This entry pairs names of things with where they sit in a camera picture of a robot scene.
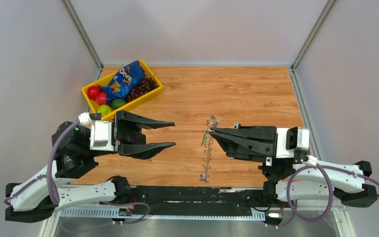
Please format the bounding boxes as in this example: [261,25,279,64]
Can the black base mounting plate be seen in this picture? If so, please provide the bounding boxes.
[99,176,295,218]

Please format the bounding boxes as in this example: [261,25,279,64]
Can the dark purple grapes bunch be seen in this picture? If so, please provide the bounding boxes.
[126,78,158,102]

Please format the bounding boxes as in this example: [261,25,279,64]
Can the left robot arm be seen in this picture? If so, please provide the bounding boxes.
[4,110,174,223]

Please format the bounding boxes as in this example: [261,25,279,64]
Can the yellow plastic bin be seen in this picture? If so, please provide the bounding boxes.
[81,60,163,121]

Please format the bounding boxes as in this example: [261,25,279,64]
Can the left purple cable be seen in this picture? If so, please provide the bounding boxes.
[3,112,94,207]

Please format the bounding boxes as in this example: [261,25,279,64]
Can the light green apple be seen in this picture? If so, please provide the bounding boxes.
[97,104,113,117]

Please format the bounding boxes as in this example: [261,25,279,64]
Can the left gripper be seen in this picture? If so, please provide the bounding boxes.
[87,108,178,159]

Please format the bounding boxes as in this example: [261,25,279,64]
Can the white slotted cable duct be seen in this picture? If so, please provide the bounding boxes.
[59,206,266,221]

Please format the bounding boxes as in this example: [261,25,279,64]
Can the pink red apple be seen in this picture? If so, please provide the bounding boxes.
[95,92,108,106]

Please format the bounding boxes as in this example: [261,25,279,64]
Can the metal keyring holder plate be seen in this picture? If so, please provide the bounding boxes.
[199,115,219,183]

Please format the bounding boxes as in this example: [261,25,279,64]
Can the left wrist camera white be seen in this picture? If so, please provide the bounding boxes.
[89,120,114,152]

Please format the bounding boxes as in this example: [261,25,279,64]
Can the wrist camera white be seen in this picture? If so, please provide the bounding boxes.
[89,120,114,152]
[275,126,310,158]

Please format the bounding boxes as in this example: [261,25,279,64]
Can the blue Doritos chip bag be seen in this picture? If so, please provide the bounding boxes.
[101,60,146,103]

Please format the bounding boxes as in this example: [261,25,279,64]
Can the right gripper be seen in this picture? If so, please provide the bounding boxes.
[209,123,279,165]

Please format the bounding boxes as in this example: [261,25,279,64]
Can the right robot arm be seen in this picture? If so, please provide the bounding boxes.
[209,123,379,208]

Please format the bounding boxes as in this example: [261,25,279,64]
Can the green key tag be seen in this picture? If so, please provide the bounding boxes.
[201,131,208,146]

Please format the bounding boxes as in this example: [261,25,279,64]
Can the dark green lime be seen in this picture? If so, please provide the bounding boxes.
[110,98,127,110]

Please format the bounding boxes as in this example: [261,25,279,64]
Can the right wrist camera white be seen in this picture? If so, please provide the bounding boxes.
[275,126,310,158]

